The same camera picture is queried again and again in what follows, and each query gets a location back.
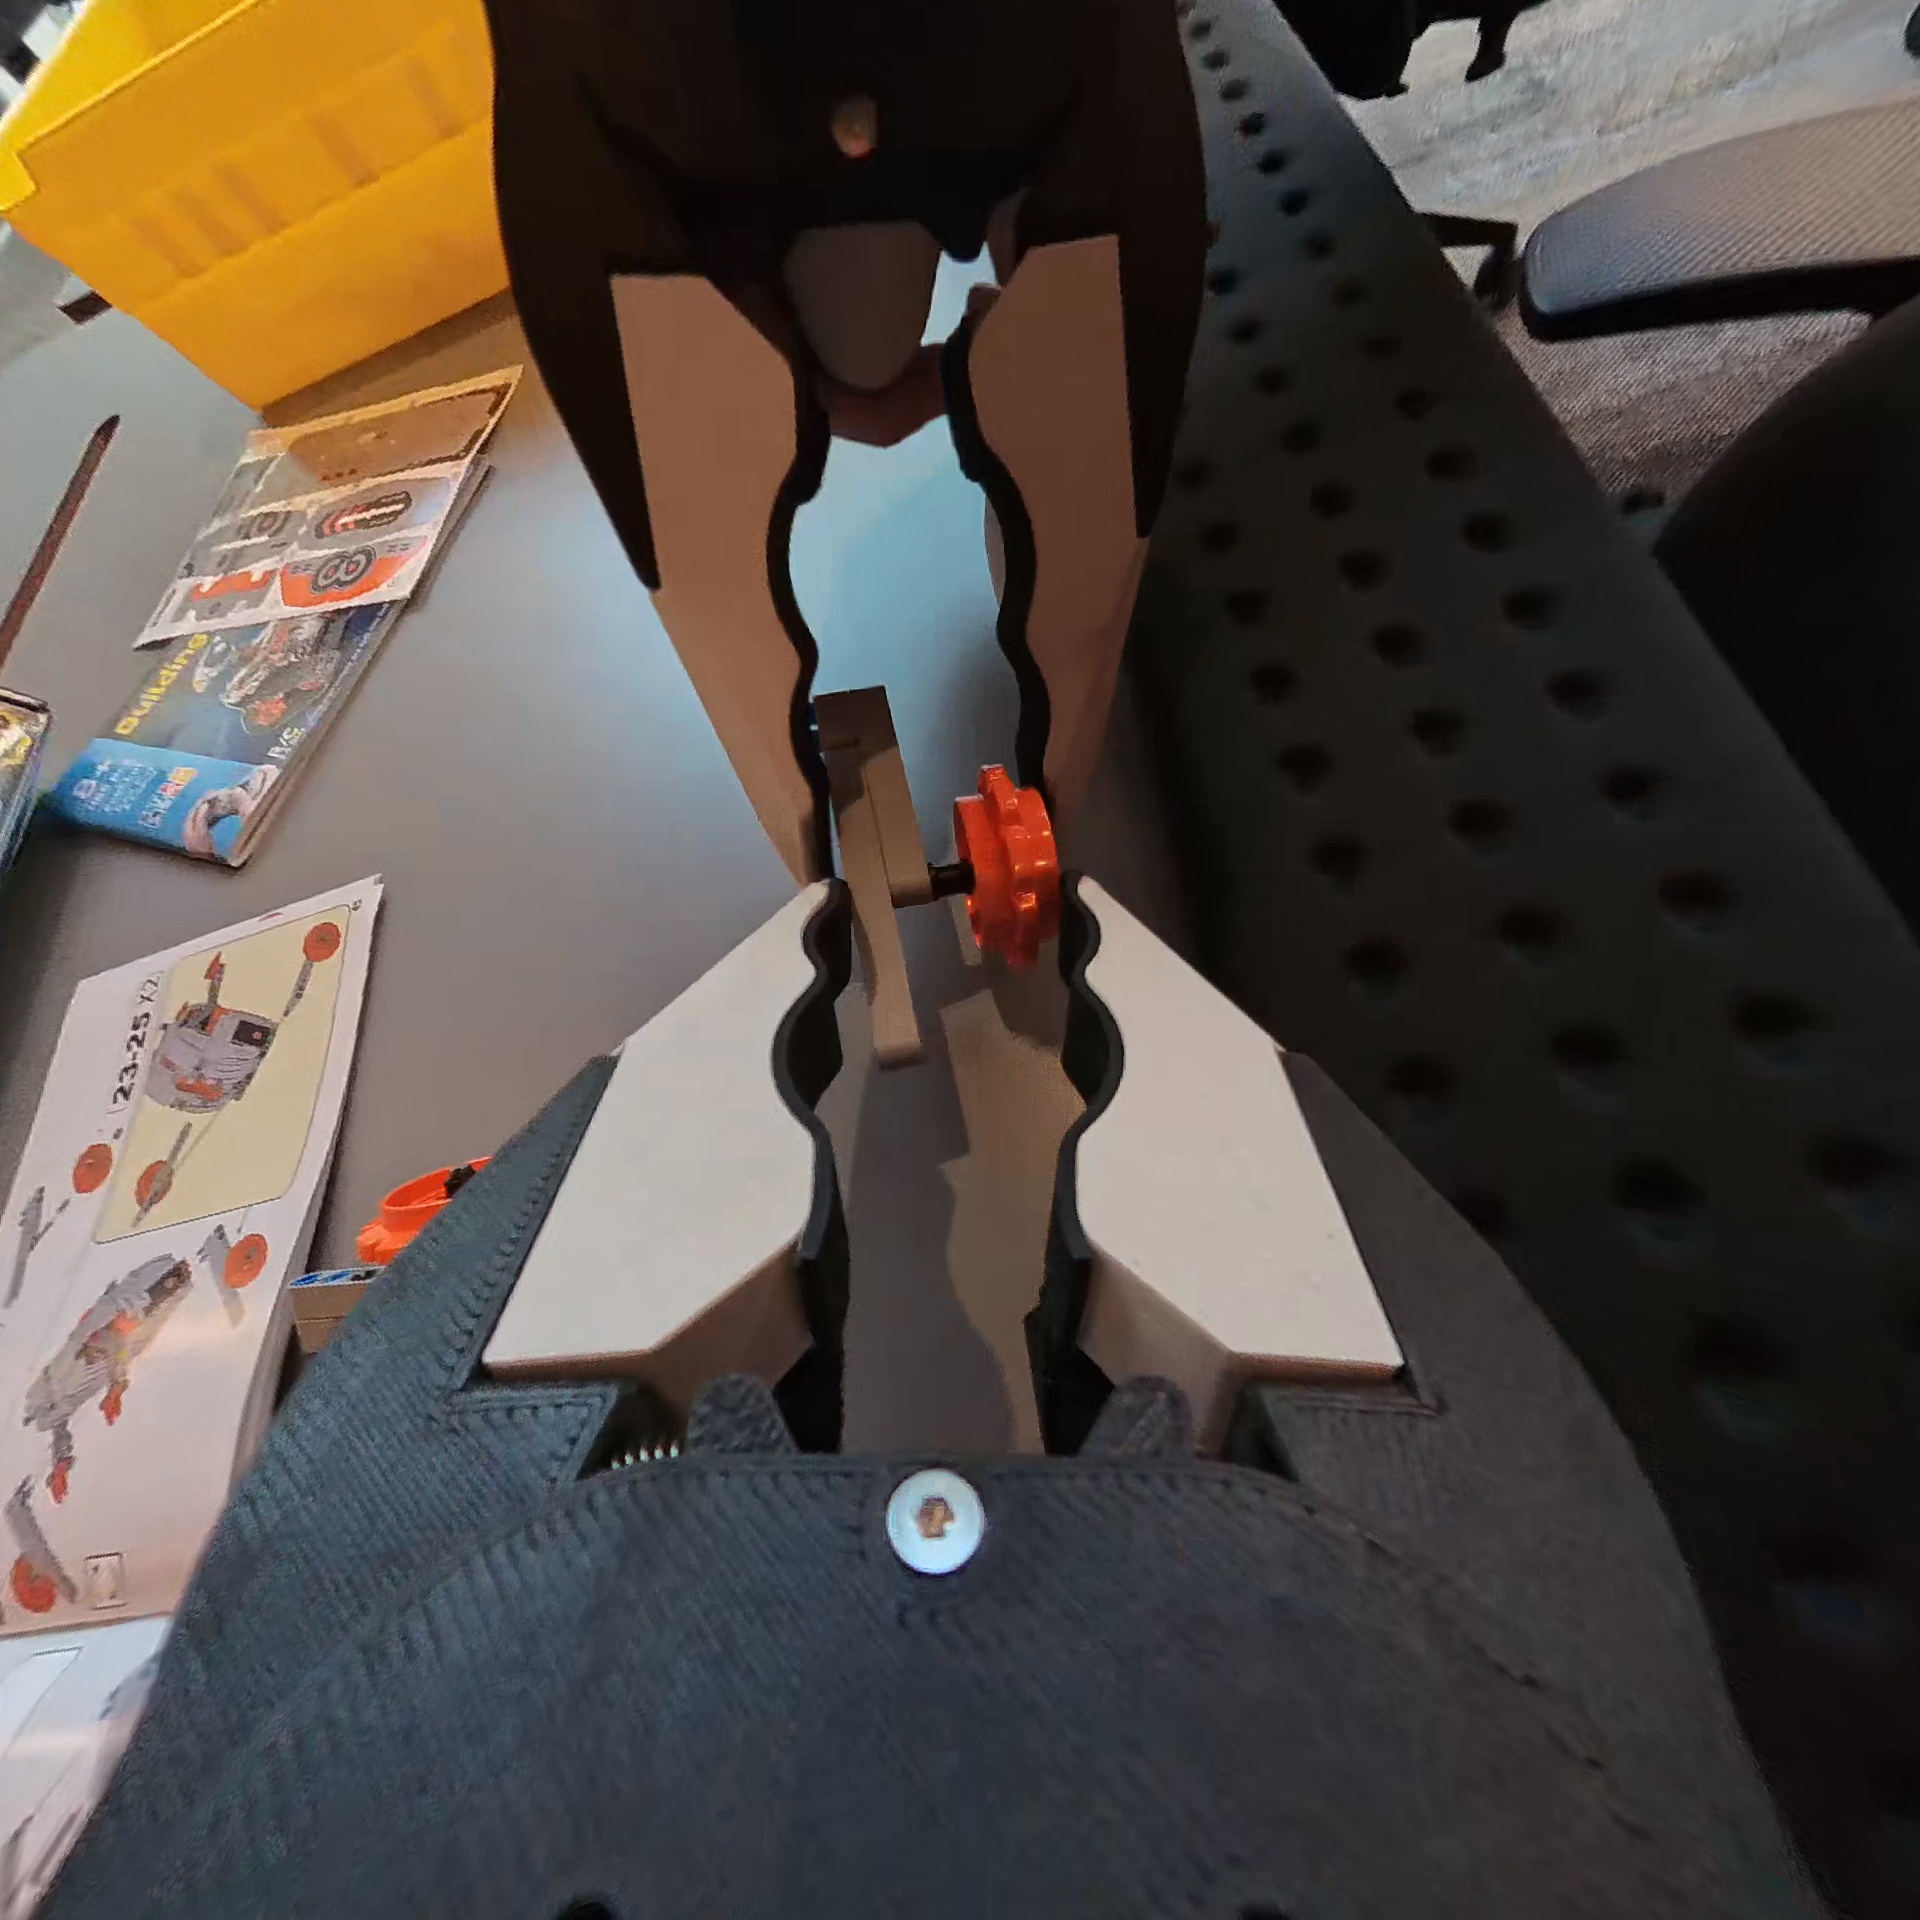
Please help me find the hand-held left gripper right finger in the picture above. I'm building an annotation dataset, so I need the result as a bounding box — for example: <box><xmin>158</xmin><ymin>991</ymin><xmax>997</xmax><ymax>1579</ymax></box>
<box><xmin>1023</xmin><ymin>873</ymin><xmax>1412</xmax><ymax>1455</ymax></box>

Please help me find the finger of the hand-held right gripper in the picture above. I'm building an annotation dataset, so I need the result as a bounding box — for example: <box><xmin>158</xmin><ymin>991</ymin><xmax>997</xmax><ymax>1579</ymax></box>
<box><xmin>608</xmin><ymin>274</ymin><xmax>839</xmax><ymax>887</ymax></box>
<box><xmin>942</xmin><ymin>233</ymin><xmax>1156</xmax><ymax>799</ymax></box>

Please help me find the open white instruction booklet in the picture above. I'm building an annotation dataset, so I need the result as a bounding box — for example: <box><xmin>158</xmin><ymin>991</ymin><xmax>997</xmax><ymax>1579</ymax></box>
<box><xmin>0</xmin><ymin>873</ymin><xmax>385</xmax><ymax>1878</ymax></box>

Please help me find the black office chair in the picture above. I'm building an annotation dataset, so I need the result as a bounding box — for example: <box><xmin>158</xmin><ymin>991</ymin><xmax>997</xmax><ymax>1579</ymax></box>
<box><xmin>1417</xmin><ymin>180</ymin><xmax>1920</xmax><ymax>932</ymax></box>

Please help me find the dark brown rod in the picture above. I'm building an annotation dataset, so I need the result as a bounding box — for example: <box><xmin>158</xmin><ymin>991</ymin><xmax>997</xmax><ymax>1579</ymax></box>
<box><xmin>0</xmin><ymin>417</ymin><xmax>119</xmax><ymax>670</ymax></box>

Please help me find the blue toy kit box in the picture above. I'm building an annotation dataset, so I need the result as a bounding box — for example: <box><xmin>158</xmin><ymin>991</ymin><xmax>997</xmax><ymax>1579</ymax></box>
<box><xmin>0</xmin><ymin>688</ymin><xmax>57</xmax><ymax>876</ymax></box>

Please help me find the yellow plastic bin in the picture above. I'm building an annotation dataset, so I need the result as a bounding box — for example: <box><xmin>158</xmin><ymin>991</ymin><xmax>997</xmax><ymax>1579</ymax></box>
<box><xmin>0</xmin><ymin>0</ymin><xmax>518</xmax><ymax>410</ymax></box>

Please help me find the small blue booklet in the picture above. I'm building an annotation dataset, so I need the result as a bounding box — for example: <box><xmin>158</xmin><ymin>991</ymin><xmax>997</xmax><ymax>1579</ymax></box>
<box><xmin>45</xmin><ymin>599</ymin><xmax>406</xmax><ymax>868</ymax></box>

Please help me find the orange toy wheel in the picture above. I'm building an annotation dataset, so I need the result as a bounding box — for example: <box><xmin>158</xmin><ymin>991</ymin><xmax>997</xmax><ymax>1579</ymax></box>
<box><xmin>353</xmin><ymin>1159</ymin><xmax>491</xmax><ymax>1271</ymax></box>

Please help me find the grey beam assembly orange gear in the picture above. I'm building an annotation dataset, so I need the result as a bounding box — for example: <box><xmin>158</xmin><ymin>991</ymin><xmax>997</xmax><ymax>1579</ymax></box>
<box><xmin>809</xmin><ymin>683</ymin><xmax>1062</xmax><ymax>1071</ymax></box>

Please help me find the sticker sheet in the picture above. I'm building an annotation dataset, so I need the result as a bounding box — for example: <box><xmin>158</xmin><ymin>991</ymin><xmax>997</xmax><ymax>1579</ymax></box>
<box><xmin>132</xmin><ymin>363</ymin><xmax>523</xmax><ymax>652</ymax></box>

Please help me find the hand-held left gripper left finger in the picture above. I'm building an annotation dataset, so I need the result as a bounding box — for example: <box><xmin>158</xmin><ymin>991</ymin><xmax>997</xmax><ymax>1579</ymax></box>
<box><xmin>479</xmin><ymin>881</ymin><xmax>857</xmax><ymax>1455</ymax></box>

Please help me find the black perforated chair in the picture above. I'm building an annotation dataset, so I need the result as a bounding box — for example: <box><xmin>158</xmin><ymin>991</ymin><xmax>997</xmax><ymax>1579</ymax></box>
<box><xmin>1124</xmin><ymin>0</ymin><xmax>1920</xmax><ymax>1920</ymax></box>

